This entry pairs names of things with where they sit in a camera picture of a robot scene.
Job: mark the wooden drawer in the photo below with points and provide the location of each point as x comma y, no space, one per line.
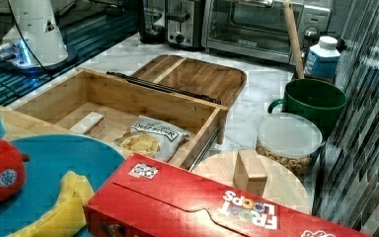
65,102

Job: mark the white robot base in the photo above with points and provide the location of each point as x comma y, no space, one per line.
35,43

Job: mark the chips bag in drawer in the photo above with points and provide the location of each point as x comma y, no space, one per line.
152,137

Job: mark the small white box in drawer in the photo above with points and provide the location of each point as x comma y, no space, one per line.
90,125

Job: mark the small wooden block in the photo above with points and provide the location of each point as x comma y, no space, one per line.
250,174

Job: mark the red Froot Loops box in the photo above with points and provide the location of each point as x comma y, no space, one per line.
145,197

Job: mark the silver toaster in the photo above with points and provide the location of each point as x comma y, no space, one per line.
184,19

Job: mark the clear cereal container with lid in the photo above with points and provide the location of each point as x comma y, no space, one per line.
289,140

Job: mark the black coffee maker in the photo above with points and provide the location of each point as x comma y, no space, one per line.
150,32

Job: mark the silver toaster oven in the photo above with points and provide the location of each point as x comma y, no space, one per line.
257,28

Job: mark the green plastic mug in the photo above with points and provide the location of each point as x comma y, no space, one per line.
317,101

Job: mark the blue plate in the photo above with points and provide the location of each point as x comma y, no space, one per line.
51,157

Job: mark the blue white milk carton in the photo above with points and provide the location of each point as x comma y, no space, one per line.
322,59

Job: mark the yellow plush banana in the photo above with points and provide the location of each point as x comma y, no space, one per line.
66,217

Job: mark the red plush apple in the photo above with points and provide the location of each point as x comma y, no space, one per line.
0,171

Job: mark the black drawer handle bar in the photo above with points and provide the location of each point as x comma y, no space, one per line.
163,88

